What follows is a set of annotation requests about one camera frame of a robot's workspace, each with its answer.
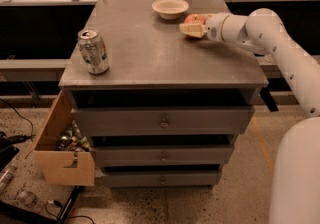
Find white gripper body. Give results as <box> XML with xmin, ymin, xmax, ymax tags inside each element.
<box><xmin>206</xmin><ymin>13</ymin><xmax>230</xmax><ymax>42</ymax></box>

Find red apple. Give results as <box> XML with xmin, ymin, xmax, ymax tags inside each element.
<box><xmin>184</xmin><ymin>14</ymin><xmax>206</xmax><ymax>26</ymax></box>

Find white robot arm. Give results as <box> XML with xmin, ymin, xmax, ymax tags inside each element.
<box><xmin>179</xmin><ymin>8</ymin><xmax>320</xmax><ymax>224</ymax></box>

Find silver green 7up can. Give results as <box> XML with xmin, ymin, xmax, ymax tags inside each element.
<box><xmin>78</xmin><ymin>29</ymin><xmax>109</xmax><ymax>75</ymax></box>

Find white bowl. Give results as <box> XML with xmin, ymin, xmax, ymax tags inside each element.
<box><xmin>152</xmin><ymin>0</ymin><xmax>189</xmax><ymax>20</ymax></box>

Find grey drawer cabinet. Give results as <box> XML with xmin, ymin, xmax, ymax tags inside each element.
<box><xmin>60</xmin><ymin>0</ymin><xmax>268</xmax><ymax>187</ymax></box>

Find snack items in box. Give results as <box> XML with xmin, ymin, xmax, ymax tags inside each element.
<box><xmin>57</xmin><ymin>121</ymin><xmax>90</xmax><ymax>152</ymax></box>

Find wooden side box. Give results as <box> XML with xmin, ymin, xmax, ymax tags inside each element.
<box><xmin>28</xmin><ymin>91</ymin><xmax>95</xmax><ymax>186</ymax></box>

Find clear plastic bottle on floor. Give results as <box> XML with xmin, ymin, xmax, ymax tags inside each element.
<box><xmin>0</xmin><ymin>164</ymin><xmax>17</xmax><ymax>193</ymax></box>

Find black cable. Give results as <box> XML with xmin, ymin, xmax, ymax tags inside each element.
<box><xmin>0</xmin><ymin>97</ymin><xmax>36</xmax><ymax>142</ymax></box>

